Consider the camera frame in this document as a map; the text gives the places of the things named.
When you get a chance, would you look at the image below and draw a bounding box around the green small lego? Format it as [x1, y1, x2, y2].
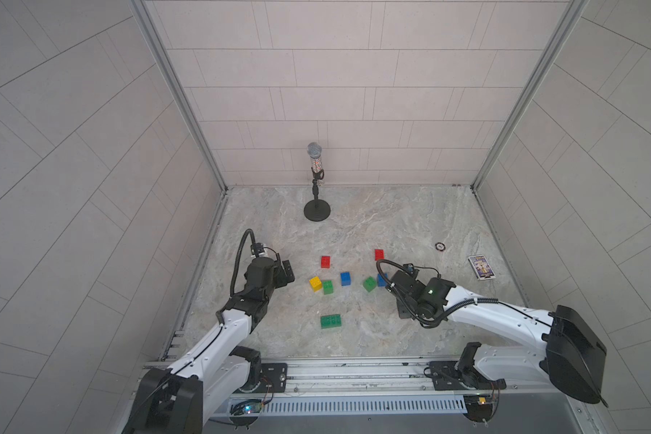
[322, 280, 335, 295]
[363, 277, 377, 292]

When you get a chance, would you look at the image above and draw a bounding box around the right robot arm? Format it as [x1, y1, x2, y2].
[385, 271, 607, 404]

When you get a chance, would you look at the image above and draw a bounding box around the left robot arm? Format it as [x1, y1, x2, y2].
[121, 256, 295, 433]

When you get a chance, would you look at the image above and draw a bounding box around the yellow small lego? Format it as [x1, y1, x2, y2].
[309, 277, 323, 292]

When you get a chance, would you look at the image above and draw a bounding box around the green long lego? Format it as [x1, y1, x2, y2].
[320, 314, 342, 329]

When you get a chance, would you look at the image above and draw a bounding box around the black microphone stand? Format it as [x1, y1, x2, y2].
[304, 170, 331, 222]

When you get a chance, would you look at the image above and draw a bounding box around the playing card box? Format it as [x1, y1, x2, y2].
[468, 255, 495, 280]

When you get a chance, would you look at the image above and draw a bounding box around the glitter microphone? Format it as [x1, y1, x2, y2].
[307, 142, 323, 174]

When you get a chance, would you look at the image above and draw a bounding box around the right controller board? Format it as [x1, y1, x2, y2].
[464, 395, 500, 424]

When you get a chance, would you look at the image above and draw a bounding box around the controller board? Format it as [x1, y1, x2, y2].
[464, 395, 500, 424]
[230, 399, 264, 427]

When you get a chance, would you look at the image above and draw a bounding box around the left controller board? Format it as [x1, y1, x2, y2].
[230, 399, 264, 427]

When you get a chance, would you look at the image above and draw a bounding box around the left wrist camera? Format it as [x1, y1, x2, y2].
[251, 242, 267, 259]

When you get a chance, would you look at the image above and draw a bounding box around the aluminium front rail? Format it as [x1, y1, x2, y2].
[260, 343, 580, 398]

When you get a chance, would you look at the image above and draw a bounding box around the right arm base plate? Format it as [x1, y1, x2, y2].
[423, 361, 506, 391]

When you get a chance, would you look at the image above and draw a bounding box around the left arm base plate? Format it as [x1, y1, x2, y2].
[236, 363, 289, 394]

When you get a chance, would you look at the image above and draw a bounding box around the vented cable duct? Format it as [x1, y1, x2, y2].
[260, 395, 468, 417]

